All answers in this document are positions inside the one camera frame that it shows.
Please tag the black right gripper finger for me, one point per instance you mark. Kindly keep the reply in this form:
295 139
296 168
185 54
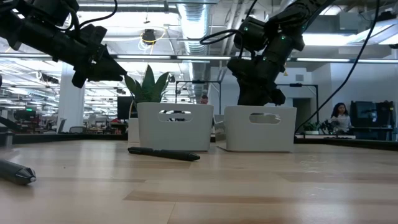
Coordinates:
278 98
255 93

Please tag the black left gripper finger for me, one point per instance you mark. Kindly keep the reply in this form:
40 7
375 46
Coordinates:
107 62
107 76

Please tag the grey plastic bin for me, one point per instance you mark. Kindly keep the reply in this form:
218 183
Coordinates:
236 133
149 133

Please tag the black pen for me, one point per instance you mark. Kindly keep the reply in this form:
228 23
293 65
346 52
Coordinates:
15 172
164 153

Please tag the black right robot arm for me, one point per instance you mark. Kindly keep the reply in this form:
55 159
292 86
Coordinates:
289 18

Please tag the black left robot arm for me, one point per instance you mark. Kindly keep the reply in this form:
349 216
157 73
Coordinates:
31 34

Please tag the black background monitor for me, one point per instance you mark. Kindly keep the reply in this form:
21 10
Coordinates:
123 108

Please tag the long ceiling light strip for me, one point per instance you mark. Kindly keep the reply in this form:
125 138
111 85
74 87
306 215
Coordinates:
143 57
326 59

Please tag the green succulent plant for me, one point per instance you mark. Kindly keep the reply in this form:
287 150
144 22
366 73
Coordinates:
148 87

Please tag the white structural column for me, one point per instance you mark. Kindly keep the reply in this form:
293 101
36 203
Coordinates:
71 99

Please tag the person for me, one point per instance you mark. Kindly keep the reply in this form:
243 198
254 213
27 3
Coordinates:
204 100
341 119

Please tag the bright ceiling light panel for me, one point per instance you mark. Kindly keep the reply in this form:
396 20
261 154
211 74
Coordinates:
326 39

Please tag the black equipment cabinet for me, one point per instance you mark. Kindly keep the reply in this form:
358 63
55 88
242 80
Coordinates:
373 115

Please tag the black metal gantry frame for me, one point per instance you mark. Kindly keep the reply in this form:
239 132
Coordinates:
199 81
295 85

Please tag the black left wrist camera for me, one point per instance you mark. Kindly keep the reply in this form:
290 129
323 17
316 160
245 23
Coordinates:
79 80

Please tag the ceiling-mounted black camera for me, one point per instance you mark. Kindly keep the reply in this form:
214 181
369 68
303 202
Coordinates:
149 36

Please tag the silver ventilation duct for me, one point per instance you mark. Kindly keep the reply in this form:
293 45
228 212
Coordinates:
196 28

